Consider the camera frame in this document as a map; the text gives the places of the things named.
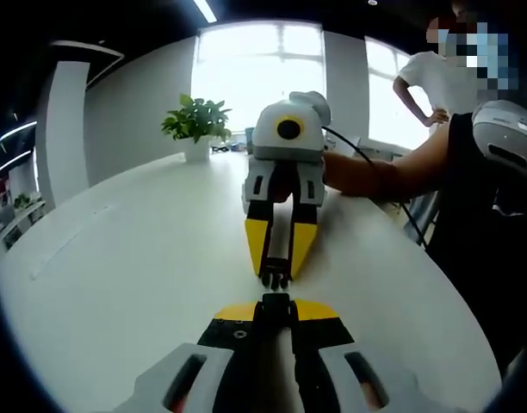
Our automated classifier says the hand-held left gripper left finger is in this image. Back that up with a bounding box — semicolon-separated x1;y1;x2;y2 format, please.
110;300;264;413

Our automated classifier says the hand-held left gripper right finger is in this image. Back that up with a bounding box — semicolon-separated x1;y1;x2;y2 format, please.
288;299;419;413

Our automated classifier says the black plastic buckle pronged part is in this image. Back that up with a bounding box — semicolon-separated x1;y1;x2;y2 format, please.
258;256;292;290

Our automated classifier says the black plastic buckle socket part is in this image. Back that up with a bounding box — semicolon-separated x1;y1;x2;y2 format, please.
252;292;300;341

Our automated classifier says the green plant in white pot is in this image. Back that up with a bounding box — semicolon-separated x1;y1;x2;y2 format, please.
160;93;233;163

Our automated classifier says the large bright window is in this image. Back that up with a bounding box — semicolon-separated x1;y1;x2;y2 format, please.
364;36;426;150
189;21;327;151

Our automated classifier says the long white ceiling light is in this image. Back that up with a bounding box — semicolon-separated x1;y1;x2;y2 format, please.
193;0;217;23

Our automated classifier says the person's black top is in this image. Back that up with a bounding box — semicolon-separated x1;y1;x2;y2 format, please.
426;110;527;388

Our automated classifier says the white power strip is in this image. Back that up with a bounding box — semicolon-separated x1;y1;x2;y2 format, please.
29;202;116;280

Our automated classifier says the white square pillar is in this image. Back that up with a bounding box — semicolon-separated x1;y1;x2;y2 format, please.
34;59;92;210

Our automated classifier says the curved white ceiling trim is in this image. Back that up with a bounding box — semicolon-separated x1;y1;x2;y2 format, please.
50;40;125;89

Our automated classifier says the white office desk row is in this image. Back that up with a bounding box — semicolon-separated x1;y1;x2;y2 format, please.
0;198;47;253

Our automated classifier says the grey white chest device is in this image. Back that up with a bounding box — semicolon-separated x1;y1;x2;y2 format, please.
472;99;527;173

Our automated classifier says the white linear ceiling light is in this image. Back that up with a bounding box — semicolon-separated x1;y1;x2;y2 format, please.
0;149;34;178
0;120;39;141

